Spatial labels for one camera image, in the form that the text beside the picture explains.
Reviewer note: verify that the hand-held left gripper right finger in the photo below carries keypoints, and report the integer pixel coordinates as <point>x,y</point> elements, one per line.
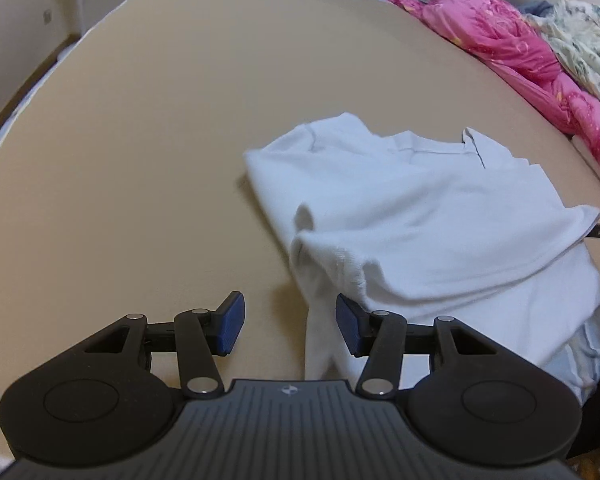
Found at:
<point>347,322</point>

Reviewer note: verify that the white t-shirt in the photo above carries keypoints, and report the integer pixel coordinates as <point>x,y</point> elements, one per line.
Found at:
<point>430,220</point>

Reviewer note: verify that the light blue cloth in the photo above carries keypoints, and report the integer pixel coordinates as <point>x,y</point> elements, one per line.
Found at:
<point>597,350</point>

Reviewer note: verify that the pink quilt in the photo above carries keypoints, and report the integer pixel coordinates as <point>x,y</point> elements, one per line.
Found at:
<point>505,35</point>

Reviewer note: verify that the beige bed mattress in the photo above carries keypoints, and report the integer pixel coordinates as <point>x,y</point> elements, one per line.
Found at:
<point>130,135</point>

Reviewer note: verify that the floral green white cloth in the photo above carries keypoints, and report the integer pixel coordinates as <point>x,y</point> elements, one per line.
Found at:
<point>580,40</point>

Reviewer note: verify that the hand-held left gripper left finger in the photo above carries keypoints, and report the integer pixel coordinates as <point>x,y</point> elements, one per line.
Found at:
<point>232,320</point>

